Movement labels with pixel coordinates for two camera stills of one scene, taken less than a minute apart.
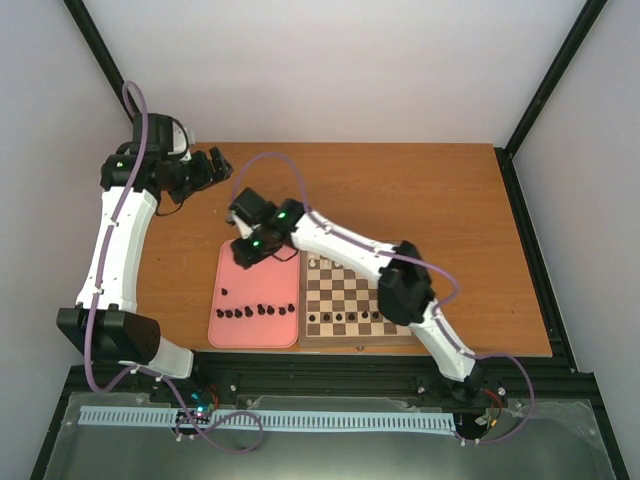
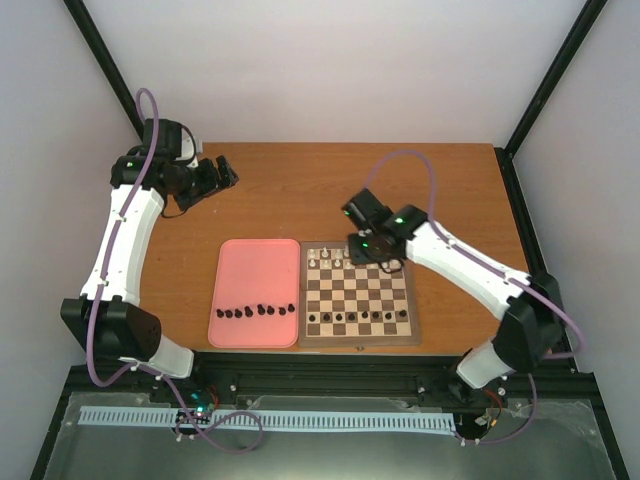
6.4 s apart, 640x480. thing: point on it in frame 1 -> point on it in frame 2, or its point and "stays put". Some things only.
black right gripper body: [260, 250] -> [366, 254]
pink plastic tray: [256, 307] stays put
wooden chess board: [339, 307] stays put
